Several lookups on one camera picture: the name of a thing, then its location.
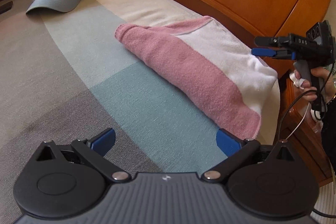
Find wooden nightstand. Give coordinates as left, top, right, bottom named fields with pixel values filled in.
left=278, top=70, right=334, bottom=189

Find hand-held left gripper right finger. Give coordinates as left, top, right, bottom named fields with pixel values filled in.
left=202, top=128, right=298, bottom=183

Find person's right hand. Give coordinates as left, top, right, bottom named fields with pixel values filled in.
left=290, top=67, right=336, bottom=104

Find black cable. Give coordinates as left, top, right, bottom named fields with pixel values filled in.
left=272, top=55, right=336, bottom=147
left=311, top=209, right=336, bottom=217

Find pink and white sweater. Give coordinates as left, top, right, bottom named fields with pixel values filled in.
left=115, top=16, right=279, bottom=140

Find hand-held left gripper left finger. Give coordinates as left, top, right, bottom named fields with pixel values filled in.
left=35, top=127, right=132, bottom=183

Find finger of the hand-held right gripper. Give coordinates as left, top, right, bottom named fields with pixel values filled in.
left=254, top=34, right=290, bottom=48
left=251, top=47, right=296, bottom=60

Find black phone with hair tie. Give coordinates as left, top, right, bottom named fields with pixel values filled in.
left=0, top=1, right=13, bottom=15

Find white cable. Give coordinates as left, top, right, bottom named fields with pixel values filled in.
left=286, top=106, right=307, bottom=140

